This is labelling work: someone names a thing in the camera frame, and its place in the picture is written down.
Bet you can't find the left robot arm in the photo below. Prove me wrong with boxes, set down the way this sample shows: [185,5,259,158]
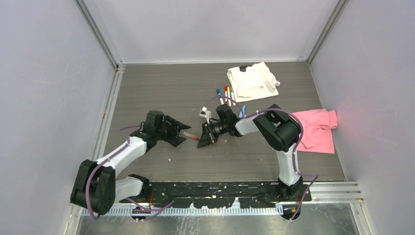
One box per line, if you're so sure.
[70,110,190,217]

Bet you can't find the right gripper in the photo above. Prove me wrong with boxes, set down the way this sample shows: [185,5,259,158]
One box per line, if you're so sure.
[198,120,229,148]

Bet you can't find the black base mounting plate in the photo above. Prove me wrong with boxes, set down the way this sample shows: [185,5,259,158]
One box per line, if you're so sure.
[132,181,312,209]

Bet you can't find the white folded cloth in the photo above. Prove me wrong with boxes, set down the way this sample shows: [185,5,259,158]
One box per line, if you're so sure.
[227,62,280,103]

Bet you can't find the light blue highlighter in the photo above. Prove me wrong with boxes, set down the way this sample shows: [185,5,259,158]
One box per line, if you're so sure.
[239,104,247,118]

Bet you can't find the white acrylic marker grey tip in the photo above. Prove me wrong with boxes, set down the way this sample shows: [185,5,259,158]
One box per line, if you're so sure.
[230,92,236,107]

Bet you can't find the pink cloth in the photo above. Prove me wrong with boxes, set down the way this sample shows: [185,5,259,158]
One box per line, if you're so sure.
[294,109,338,154]

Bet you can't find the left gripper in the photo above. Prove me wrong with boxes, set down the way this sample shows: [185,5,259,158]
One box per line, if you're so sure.
[155,116,190,146]

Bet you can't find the orange brown gel pen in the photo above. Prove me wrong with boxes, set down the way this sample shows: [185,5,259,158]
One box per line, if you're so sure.
[189,134,200,141]

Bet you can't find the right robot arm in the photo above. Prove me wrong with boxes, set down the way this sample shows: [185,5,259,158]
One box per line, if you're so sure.
[197,104,303,200]

